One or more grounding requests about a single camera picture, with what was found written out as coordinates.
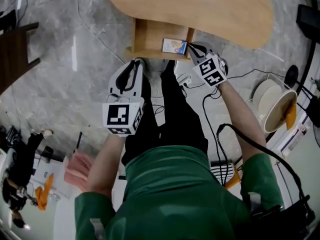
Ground black power cable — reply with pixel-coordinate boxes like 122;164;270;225
184;68;271;89

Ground black jacket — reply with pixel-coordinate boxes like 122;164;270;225
14;128;55;185

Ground beige round basket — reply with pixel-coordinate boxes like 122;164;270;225
252;78;298;134

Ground person's left forearm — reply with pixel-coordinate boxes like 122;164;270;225
87;133;127;197

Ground black white striped cloth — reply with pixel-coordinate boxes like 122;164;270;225
210;160;236;185

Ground small colourful card box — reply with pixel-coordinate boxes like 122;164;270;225
161;37;188;55

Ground black standing fan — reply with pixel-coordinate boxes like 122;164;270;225
286;65;320;127

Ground thick black cable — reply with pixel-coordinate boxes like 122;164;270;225
216;123;311;205

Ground wooden drawer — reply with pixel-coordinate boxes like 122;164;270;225
125;18;196;62

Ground orange cloth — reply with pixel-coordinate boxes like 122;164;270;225
284;103;298;131
34;173;55;211

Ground black waist pack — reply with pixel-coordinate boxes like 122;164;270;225
234;196;316;240

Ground white power strip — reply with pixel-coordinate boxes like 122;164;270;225
178;74;193;87

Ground person's black trousers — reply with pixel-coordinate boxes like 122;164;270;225
121;60;209;167

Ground dark wooden side table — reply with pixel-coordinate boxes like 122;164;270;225
0;21;41;95

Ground person's green shirt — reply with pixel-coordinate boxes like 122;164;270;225
74;145;285;240

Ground white floor cable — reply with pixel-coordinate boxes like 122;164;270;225
74;0;126;65

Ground oval wooden coffee table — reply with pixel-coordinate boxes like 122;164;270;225
107;0;275;50

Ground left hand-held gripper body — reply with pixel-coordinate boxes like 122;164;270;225
102;91;145;137

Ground pink cloth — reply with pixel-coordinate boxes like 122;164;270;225
63;150;95;192

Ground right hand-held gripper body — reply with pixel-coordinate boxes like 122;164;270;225
192;50;229;87

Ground black box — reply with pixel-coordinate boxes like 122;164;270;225
296;3;320;39

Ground person's right forearm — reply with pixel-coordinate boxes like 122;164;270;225
219;80;267;165

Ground thin black right gripper cable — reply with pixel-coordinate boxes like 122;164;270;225
201;85;235;185

